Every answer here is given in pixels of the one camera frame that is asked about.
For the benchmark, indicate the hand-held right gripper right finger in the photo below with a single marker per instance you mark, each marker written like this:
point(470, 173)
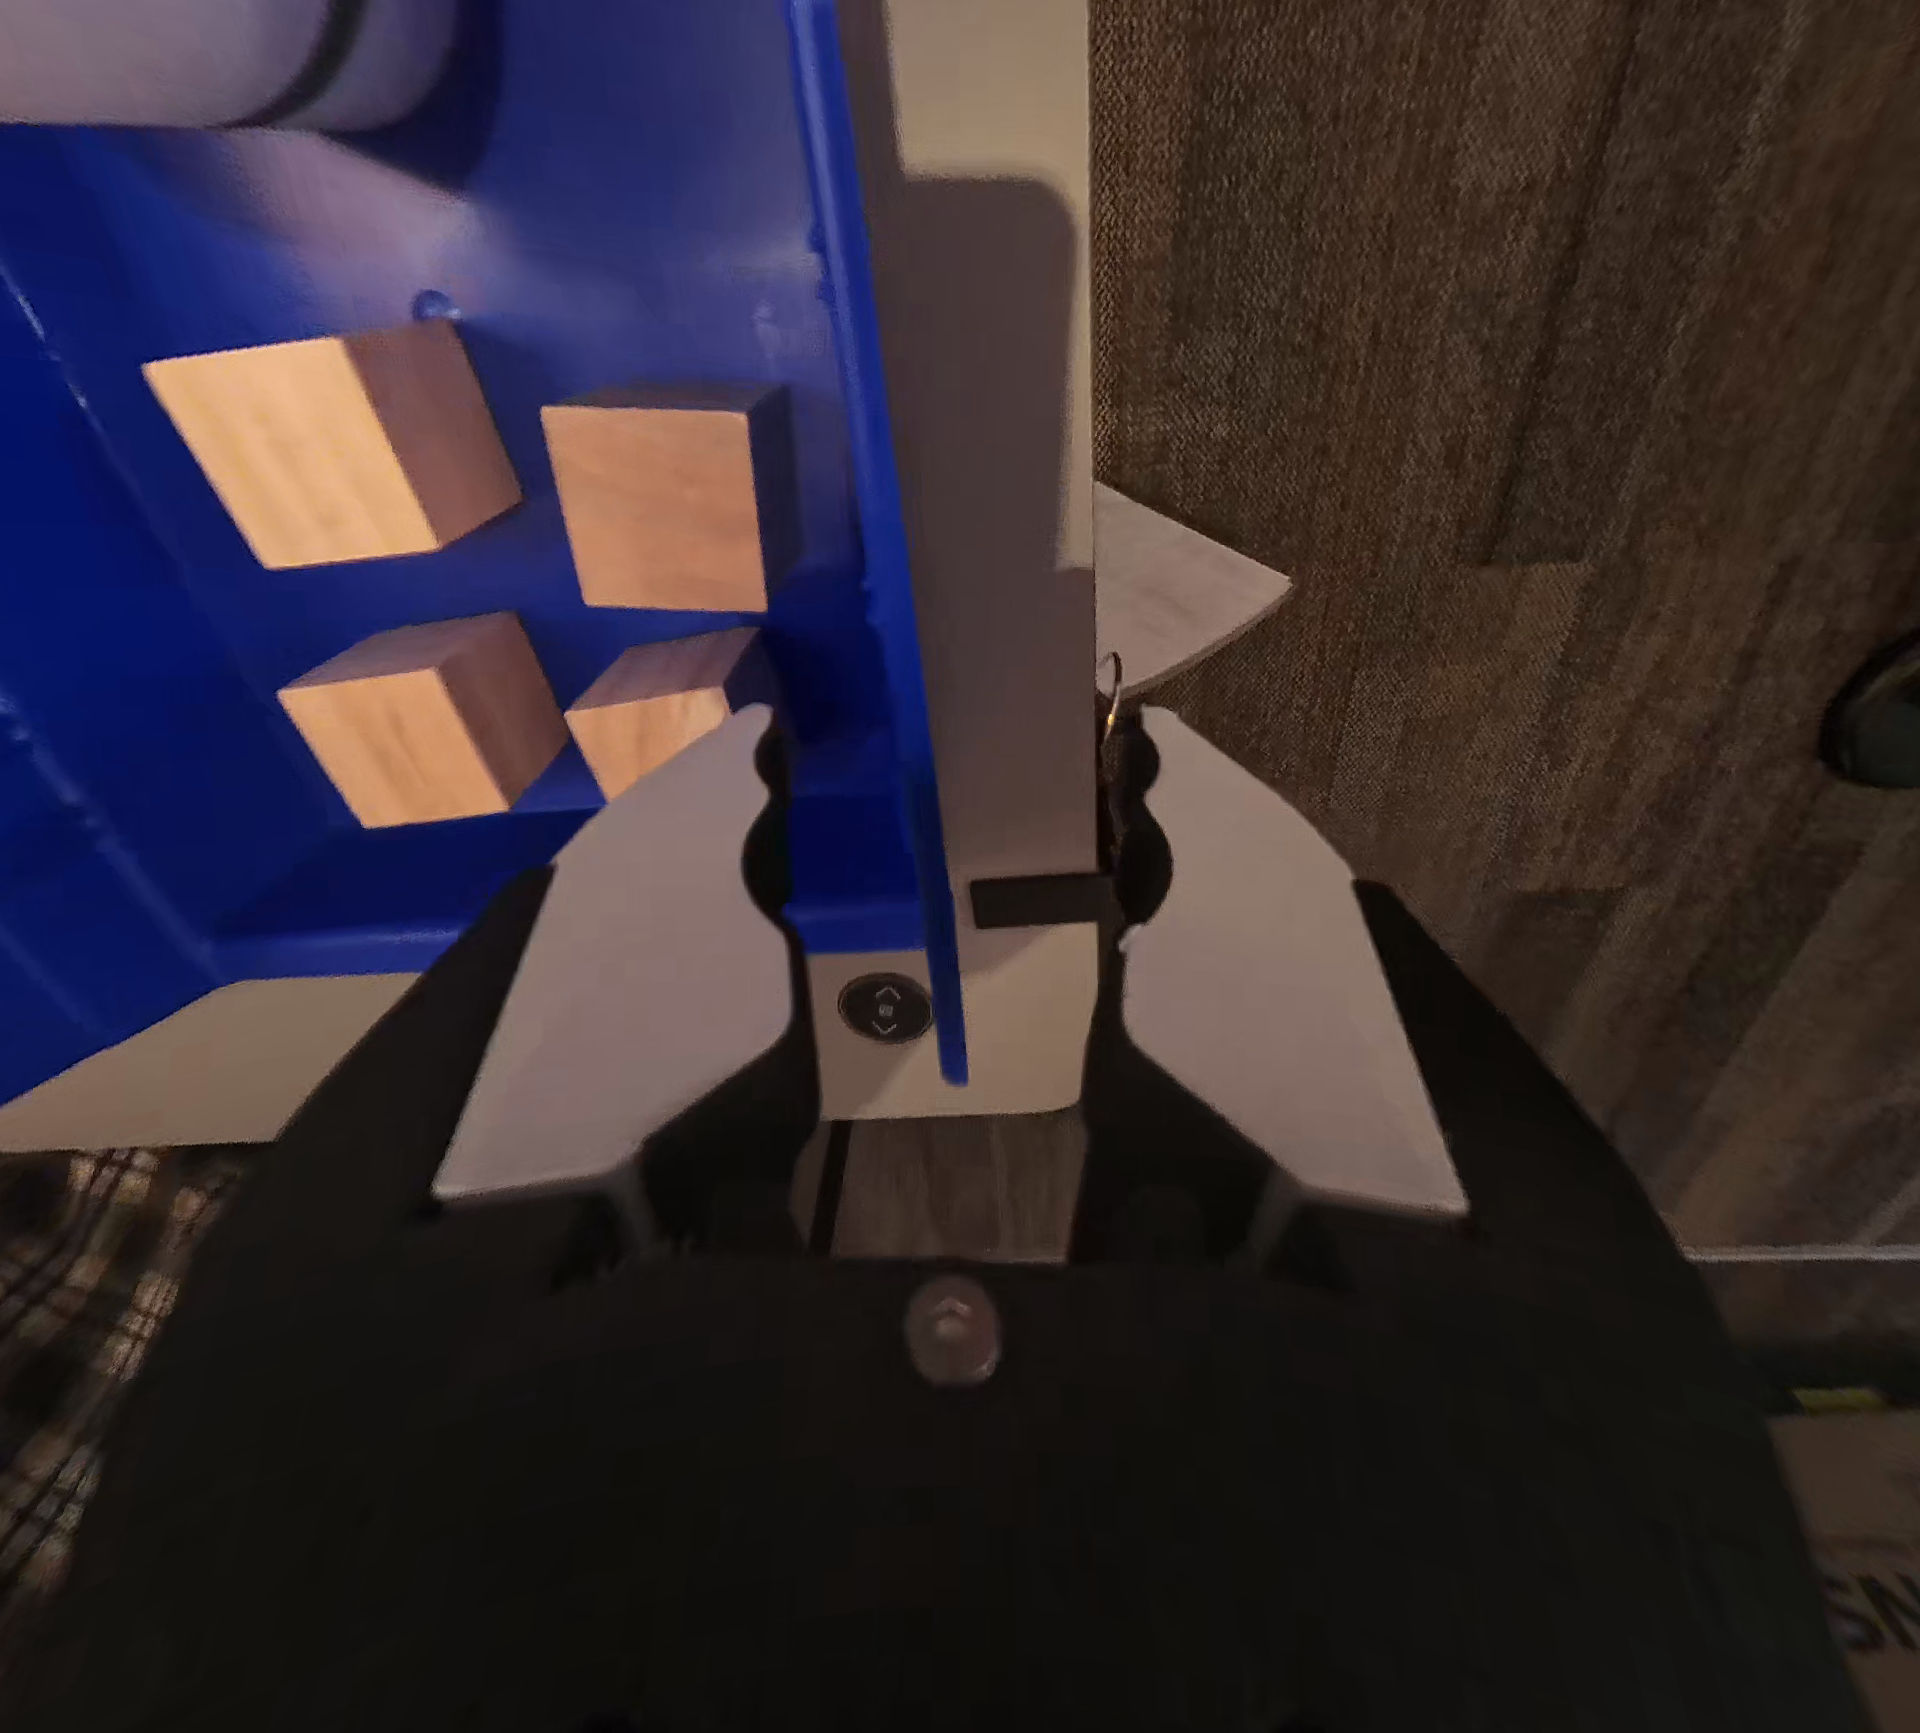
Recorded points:
point(1291, 1013)

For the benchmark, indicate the wooden cube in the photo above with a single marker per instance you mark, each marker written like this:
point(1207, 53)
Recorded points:
point(330, 450)
point(420, 729)
point(654, 713)
point(659, 511)

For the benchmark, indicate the grey table foot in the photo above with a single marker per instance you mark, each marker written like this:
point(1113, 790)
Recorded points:
point(1184, 587)

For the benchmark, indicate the blue plastic bin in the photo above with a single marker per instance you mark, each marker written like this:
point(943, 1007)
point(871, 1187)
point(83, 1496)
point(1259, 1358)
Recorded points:
point(646, 188)

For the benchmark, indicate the round desk control button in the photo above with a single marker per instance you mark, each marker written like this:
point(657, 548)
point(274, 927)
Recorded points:
point(885, 1009)

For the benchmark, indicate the person in plaid shirt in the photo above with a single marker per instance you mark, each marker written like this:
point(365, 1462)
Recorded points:
point(90, 1313)

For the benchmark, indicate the cardboard box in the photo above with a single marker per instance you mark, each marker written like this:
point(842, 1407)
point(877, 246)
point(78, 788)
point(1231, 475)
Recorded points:
point(1854, 1569)

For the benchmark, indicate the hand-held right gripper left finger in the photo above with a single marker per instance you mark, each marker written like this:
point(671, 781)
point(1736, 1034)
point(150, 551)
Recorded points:
point(631, 984)

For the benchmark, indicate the dark chair caster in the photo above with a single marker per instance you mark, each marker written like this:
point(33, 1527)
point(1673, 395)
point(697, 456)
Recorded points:
point(1876, 713)

